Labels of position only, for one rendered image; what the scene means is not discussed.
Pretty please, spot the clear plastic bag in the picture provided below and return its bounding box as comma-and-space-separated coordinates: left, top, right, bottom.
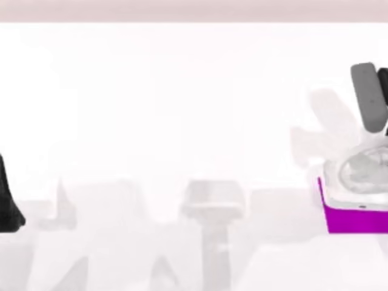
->
320, 144, 388, 210

